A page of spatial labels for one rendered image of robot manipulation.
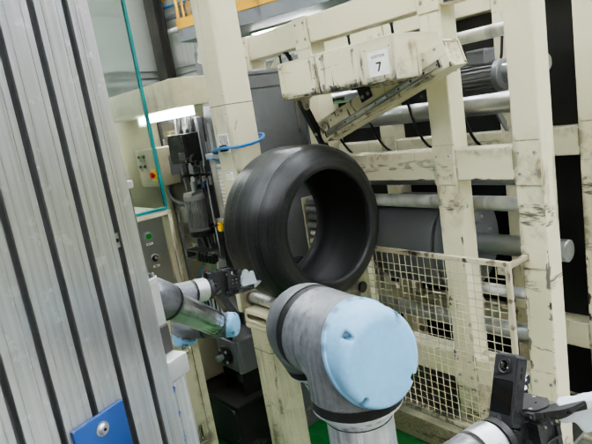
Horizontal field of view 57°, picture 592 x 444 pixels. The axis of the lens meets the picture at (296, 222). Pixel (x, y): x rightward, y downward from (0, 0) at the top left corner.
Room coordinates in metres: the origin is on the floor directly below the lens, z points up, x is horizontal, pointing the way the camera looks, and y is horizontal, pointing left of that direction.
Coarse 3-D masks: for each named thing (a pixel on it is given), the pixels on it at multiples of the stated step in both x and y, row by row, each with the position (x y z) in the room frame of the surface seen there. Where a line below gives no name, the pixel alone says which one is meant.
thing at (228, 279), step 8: (208, 272) 1.71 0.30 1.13; (216, 272) 1.70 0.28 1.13; (224, 272) 1.72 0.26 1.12; (232, 272) 1.75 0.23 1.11; (240, 272) 1.74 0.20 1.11; (208, 280) 1.68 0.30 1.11; (216, 280) 1.70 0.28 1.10; (224, 280) 1.72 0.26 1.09; (232, 280) 1.72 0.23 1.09; (216, 288) 1.70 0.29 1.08; (224, 288) 1.72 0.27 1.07; (232, 288) 1.72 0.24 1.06
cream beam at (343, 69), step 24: (336, 48) 2.03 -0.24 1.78; (360, 48) 1.93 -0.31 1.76; (408, 48) 1.87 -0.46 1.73; (288, 72) 2.24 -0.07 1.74; (312, 72) 2.13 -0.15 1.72; (336, 72) 2.04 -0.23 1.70; (360, 72) 1.95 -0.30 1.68; (408, 72) 1.86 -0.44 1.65; (288, 96) 2.26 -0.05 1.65; (312, 96) 2.39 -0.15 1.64
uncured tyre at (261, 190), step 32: (256, 160) 1.97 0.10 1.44; (288, 160) 1.85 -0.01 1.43; (320, 160) 1.89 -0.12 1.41; (352, 160) 2.00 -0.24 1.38; (256, 192) 1.81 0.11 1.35; (288, 192) 1.79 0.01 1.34; (320, 192) 2.23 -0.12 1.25; (352, 192) 2.16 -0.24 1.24; (224, 224) 1.91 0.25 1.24; (256, 224) 1.76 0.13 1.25; (320, 224) 2.23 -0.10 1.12; (352, 224) 2.18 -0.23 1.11; (256, 256) 1.76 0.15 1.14; (288, 256) 1.76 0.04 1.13; (320, 256) 2.20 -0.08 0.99; (352, 256) 2.11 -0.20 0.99; (256, 288) 1.92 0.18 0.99
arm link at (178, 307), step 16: (160, 288) 1.27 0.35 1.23; (176, 288) 1.32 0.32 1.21; (176, 304) 1.29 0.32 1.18; (192, 304) 1.38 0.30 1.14; (176, 320) 1.35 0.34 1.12; (192, 320) 1.39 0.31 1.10; (208, 320) 1.45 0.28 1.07; (224, 320) 1.53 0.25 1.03; (208, 336) 1.56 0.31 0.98; (224, 336) 1.55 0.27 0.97
